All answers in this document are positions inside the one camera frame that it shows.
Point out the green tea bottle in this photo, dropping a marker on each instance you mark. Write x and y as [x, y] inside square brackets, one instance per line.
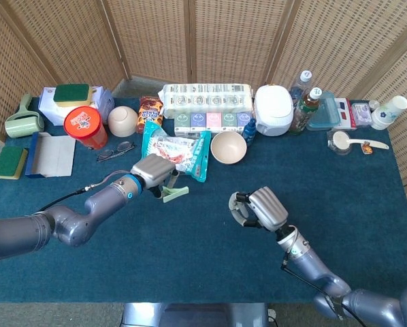
[304, 112]

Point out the rattan folding screen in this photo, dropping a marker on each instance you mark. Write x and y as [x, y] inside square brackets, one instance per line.
[156, 34]

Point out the white plastic spoon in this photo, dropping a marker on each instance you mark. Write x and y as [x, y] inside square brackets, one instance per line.
[341, 139]

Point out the green yellow sponge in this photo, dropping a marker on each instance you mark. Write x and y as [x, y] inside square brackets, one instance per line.
[9, 163]
[71, 93]

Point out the overturned beige bowl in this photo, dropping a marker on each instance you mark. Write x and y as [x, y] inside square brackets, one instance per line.
[122, 121]

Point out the white rice cooker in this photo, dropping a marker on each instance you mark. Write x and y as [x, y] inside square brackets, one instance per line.
[273, 109]

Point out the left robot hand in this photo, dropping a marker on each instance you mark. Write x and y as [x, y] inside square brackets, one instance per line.
[152, 170]

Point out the red instant noodle cup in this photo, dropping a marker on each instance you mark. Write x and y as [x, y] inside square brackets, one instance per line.
[84, 124]

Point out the pink tissue packet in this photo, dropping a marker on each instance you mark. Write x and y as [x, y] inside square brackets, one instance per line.
[214, 122]

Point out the clear glass cup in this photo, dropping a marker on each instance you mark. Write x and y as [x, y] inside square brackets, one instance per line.
[336, 148]

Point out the white plastic bag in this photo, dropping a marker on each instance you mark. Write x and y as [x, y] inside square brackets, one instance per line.
[48, 110]

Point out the green lint roller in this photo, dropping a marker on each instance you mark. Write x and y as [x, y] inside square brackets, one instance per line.
[21, 124]

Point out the light green card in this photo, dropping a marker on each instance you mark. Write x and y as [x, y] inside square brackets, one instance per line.
[176, 195]

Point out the stacked paper cups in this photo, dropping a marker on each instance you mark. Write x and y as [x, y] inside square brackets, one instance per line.
[389, 112]

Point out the blue table cloth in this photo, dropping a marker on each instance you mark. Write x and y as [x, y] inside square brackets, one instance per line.
[190, 245]

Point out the toilet paper roll pack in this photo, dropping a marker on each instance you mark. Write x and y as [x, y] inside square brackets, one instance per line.
[207, 98]

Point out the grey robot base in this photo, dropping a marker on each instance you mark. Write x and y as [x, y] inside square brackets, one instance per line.
[190, 315]

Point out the small white capped jar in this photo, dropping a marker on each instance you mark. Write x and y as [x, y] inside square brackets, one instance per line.
[373, 105]

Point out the clear container blue lid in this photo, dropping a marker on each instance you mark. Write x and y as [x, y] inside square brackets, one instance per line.
[326, 114]

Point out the teal snack bag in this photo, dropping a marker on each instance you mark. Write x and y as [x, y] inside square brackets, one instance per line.
[186, 150]

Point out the small blue bottle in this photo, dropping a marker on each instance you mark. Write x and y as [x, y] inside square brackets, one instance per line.
[249, 131]

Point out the red white box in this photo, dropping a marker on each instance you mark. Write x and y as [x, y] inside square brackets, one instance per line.
[347, 114]

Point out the brown orange cookie pack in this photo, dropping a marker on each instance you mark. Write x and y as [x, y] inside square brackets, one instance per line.
[150, 114]

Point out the black rimmed glasses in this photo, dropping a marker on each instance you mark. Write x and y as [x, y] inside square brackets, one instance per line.
[123, 147]

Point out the purple clear box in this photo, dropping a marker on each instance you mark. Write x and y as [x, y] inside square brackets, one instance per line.
[361, 114]

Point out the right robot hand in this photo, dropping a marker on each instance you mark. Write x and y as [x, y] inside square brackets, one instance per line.
[268, 209]

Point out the clear water bottle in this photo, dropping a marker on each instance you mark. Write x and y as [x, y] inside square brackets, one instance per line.
[302, 85]

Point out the small orange candy wrapper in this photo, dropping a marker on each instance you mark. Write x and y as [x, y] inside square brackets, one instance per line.
[367, 148]

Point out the green tissue packet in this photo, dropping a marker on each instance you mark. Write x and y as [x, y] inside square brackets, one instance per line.
[182, 123]
[229, 121]

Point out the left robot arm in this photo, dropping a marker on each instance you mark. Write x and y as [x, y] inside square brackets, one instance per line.
[70, 221]

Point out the blue open cardboard box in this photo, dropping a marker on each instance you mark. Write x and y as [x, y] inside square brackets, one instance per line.
[53, 155]

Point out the upright beige bowl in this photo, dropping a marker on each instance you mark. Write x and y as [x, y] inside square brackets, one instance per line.
[229, 147]

